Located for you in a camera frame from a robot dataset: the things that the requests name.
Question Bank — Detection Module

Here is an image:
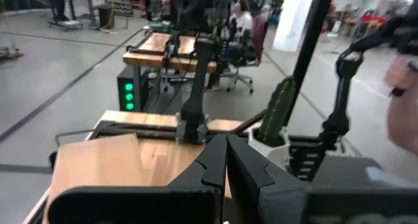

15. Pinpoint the black office chair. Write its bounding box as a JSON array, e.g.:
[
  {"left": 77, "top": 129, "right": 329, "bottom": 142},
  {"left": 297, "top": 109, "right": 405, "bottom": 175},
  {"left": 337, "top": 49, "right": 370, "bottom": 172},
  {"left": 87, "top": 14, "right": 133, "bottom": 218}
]
[{"left": 219, "top": 27, "right": 262, "bottom": 95}]

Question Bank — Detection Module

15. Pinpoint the wooden workstation table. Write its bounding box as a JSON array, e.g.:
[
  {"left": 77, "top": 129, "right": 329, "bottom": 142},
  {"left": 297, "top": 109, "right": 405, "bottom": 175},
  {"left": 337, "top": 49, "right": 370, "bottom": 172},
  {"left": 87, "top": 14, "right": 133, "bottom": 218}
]
[{"left": 122, "top": 30, "right": 219, "bottom": 113}]

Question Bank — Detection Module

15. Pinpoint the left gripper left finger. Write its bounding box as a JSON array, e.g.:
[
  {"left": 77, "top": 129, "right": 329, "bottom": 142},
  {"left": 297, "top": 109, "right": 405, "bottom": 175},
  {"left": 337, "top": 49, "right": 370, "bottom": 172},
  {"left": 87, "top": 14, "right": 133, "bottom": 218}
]
[{"left": 168, "top": 134, "right": 229, "bottom": 199}]

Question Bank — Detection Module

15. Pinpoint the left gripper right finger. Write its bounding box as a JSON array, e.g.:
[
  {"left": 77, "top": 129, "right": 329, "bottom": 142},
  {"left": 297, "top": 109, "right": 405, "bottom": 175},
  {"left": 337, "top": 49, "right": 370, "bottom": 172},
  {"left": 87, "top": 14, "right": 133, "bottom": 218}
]
[{"left": 227, "top": 134, "right": 308, "bottom": 224}]

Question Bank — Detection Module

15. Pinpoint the black waste bin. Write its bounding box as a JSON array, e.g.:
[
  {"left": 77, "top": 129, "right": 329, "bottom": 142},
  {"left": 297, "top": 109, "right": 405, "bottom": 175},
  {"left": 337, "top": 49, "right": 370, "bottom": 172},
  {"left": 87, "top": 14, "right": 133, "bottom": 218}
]
[{"left": 97, "top": 4, "right": 114, "bottom": 29}]

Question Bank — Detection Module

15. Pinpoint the wooden shelf with black legs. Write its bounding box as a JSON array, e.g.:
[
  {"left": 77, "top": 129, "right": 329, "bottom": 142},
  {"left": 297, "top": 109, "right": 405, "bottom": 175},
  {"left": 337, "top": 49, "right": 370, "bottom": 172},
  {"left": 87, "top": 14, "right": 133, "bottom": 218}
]
[{"left": 47, "top": 133, "right": 170, "bottom": 199}]

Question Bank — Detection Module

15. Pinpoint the white hexagonal plant pot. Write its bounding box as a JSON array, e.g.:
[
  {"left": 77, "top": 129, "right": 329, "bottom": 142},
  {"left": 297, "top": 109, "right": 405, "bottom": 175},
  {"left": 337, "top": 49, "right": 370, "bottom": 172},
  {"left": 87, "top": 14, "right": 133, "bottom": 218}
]
[{"left": 247, "top": 125, "right": 292, "bottom": 170}]

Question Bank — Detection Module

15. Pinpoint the black equipment stand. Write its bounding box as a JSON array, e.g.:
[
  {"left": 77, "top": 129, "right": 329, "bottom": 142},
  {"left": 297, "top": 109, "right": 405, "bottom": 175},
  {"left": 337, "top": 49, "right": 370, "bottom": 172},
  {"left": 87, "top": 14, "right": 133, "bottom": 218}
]
[{"left": 47, "top": 0, "right": 85, "bottom": 31}]

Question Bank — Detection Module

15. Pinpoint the person's hand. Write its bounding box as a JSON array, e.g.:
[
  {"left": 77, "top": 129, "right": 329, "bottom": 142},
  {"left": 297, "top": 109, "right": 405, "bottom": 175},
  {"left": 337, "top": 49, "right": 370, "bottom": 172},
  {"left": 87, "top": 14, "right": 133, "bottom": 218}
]
[{"left": 384, "top": 54, "right": 418, "bottom": 156}]

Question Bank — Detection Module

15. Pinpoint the green cactus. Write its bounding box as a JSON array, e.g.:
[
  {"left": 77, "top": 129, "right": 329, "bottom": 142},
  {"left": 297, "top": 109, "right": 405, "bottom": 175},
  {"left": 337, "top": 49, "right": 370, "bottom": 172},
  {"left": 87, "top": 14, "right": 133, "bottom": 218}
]
[{"left": 257, "top": 75, "right": 297, "bottom": 147}]

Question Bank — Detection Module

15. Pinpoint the black computer tower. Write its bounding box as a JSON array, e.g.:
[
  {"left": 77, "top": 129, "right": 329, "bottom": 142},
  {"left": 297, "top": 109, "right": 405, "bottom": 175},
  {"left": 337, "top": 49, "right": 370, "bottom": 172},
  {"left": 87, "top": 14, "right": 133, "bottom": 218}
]
[{"left": 116, "top": 65, "right": 146, "bottom": 113}]

